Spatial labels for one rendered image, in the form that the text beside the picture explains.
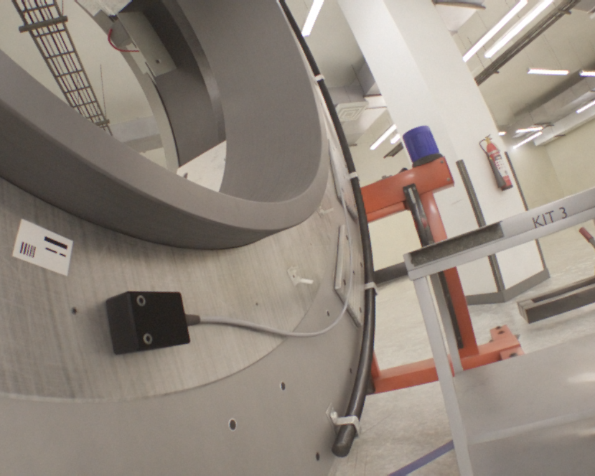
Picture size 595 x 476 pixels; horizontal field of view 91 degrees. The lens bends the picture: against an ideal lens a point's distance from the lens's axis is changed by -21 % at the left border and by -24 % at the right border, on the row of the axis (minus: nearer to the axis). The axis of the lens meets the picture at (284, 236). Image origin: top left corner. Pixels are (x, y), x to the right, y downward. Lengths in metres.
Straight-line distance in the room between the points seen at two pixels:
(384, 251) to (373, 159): 2.80
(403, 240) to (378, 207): 9.64
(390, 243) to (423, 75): 7.64
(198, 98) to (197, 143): 0.13
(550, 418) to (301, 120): 0.74
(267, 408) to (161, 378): 0.13
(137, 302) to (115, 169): 0.07
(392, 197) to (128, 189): 1.20
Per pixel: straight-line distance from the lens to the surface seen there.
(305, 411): 0.41
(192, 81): 1.07
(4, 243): 0.21
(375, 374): 1.46
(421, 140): 1.37
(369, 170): 11.10
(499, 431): 0.80
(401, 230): 11.02
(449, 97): 3.69
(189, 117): 1.06
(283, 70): 0.80
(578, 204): 0.71
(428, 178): 1.35
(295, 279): 0.44
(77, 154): 0.19
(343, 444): 0.44
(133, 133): 5.84
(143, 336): 0.21
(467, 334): 1.37
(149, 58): 1.02
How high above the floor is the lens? 0.69
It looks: 8 degrees up
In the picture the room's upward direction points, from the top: 17 degrees counter-clockwise
